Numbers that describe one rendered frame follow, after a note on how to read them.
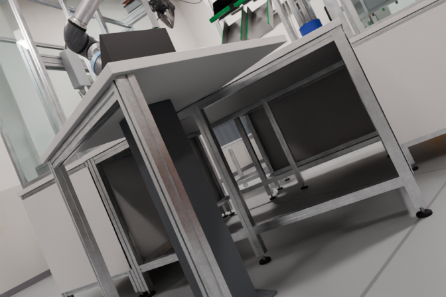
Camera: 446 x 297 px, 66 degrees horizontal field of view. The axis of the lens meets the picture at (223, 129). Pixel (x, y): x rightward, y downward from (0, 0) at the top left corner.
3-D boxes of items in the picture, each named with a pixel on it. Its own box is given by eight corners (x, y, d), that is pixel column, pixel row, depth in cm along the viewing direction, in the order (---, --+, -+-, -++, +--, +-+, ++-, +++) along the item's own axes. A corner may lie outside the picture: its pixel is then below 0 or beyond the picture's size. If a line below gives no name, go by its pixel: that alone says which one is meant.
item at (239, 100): (342, 23, 137) (339, 16, 137) (83, 161, 192) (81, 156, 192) (348, 56, 268) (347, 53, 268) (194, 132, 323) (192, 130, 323)
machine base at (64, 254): (145, 297, 189) (84, 156, 194) (68, 320, 213) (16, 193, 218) (229, 214, 318) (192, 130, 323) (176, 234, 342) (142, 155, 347)
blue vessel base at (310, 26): (335, 52, 231) (318, 16, 232) (313, 62, 237) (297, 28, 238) (336, 54, 245) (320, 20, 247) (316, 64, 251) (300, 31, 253)
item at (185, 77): (112, 73, 79) (107, 62, 80) (42, 164, 147) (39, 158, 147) (287, 41, 125) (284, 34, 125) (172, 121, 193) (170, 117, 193)
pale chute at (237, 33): (246, 44, 167) (241, 38, 165) (225, 58, 174) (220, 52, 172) (247, 13, 185) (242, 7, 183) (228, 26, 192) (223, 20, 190)
